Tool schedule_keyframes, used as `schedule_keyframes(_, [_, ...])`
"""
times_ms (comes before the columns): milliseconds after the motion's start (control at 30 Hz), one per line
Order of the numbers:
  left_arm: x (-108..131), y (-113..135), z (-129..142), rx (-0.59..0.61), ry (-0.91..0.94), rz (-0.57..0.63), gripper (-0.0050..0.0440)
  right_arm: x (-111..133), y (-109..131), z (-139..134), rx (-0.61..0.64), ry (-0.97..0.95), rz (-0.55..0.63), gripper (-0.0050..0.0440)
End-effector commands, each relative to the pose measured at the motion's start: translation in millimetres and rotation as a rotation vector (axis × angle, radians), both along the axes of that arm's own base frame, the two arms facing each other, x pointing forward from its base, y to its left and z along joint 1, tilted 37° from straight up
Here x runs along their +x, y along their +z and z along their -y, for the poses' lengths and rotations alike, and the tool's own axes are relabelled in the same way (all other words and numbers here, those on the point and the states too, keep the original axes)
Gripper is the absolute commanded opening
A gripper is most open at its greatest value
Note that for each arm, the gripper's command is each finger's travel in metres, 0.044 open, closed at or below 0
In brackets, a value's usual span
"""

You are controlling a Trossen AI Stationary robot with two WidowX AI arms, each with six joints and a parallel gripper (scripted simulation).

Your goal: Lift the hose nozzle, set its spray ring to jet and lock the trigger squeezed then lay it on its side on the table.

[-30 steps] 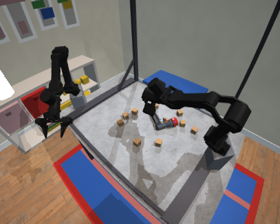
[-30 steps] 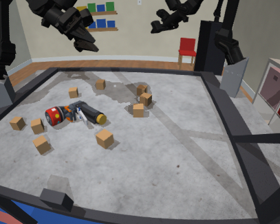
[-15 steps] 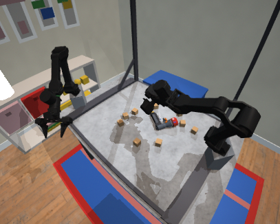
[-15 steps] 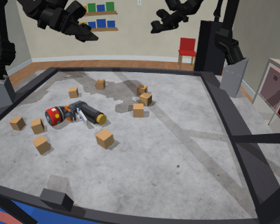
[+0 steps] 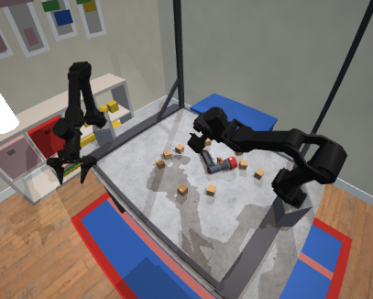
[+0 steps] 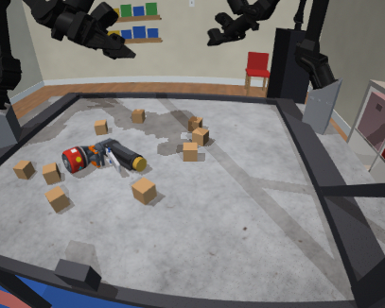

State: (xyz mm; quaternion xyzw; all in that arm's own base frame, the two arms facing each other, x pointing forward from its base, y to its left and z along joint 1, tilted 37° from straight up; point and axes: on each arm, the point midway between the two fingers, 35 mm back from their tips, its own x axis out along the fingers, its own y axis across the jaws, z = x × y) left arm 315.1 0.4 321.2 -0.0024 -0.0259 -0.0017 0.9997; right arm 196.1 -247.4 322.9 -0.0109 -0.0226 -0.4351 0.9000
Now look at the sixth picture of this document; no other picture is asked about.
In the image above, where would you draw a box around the small tan block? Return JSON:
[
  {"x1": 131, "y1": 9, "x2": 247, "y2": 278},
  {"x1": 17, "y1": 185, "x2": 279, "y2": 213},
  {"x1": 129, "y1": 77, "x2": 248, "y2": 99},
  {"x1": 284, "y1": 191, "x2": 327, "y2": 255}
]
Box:
[
  {"x1": 184, "y1": 143, "x2": 198, "y2": 162},
  {"x1": 45, "y1": 186, "x2": 70, "y2": 213},
  {"x1": 188, "y1": 116, "x2": 202, "y2": 132},
  {"x1": 131, "y1": 110, "x2": 146, "y2": 124},
  {"x1": 13, "y1": 161, "x2": 35, "y2": 180},
  {"x1": 192, "y1": 128, "x2": 209, "y2": 146},
  {"x1": 131, "y1": 178, "x2": 157, "y2": 205},
  {"x1": 43, "y1": 163, "x2": 61, "y2": 185},
  {"x1": 94, "y1": 120, "x2": 108, "y2": 136}
]

